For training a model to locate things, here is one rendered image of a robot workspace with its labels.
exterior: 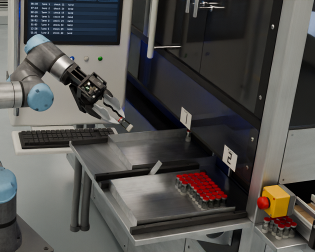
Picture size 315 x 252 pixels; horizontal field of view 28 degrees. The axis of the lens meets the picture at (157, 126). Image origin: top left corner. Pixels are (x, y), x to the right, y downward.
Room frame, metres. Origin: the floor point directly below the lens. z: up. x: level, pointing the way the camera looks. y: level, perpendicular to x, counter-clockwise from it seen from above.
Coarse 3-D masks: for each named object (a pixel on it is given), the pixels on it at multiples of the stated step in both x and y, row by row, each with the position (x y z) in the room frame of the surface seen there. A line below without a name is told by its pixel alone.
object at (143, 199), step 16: (144, 176) 1.90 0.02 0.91; (160, 176) 1.92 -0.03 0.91; (112, 192) 1.81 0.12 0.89; (128, 192) 1.83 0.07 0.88; (144, 192) 1.84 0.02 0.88; (160, 192) 1.85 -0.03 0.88; (176, 192) 1.86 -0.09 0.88; (128, 208) 1.68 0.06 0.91; (144, 208) 1.74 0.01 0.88; (160, 208) 1.75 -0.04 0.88; (176, 208) 1.76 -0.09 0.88; (192, 208) 1.77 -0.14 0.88; (224, 208) 1.74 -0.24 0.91; (144, 224) 1.62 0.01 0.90
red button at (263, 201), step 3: (258, 198) 1.66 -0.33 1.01; (261, 198) 1.65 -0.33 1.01; (264, 198) 1.65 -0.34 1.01; (258, 201) 1.65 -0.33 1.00; (261, 201) 1.64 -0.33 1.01; (264, 201) 1.64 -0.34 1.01; (267, 201) 1.64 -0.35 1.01; (258, 204) 1.65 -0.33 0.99; (261, 204) 1.64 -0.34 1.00; (264, 204) 1.64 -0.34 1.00; (267, 204) 1.64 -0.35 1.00; (258, 207) 1.65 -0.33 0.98; (261, 207) 1.64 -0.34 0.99; (264, 207) 1.64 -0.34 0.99; (267, 207) 1.64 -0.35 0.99
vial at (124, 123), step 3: (120, 120) 1.71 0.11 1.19; (123, 120) 1.71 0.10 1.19; (126, 120) 1.71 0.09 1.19; (120, 123) 1.71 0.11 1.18; (123, 123) 1.70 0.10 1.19; (126, 123) 1.70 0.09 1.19; (129, 123) 1.71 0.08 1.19; (123, 126) 1.70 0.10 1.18; (126, 126) 1.70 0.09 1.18; (129, 126) 1.70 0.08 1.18; (132, 126) 1.70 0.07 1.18; (126, 129) 1.70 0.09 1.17; (129, 129) 1.69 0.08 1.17
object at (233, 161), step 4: (224, 144) 1.93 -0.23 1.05; (224, 148) 1.92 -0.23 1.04; (228, 148) 1.90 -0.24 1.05; (224, 152) 1.92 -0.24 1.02; (232, 152) 1.88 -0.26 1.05; (224, 156) 1.92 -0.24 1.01; (232, 156) 1.87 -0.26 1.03; (236, 156) 1.85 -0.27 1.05; (224, 160) 1.91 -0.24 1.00; (228, 160) 1.89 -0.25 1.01; (232, 160) 1.87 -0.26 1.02; (228, 164) 1.89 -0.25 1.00; (232, 164) 1.87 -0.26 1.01; (232, 168) 1.86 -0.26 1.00
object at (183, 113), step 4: (184, 112) 2.21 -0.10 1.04; (188, 112) 2.18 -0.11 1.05; (180, 116) 2.23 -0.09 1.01; (184, 116) 2.20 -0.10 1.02; (188, 116) 2.18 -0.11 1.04; (180, 120) 2.23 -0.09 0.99; (184, 120) 2.20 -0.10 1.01; (188, 120) 2.17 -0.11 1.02; (184, 124) 2.20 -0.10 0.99; (188, 124) 2.17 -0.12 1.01; (188, 128) 2.17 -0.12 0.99
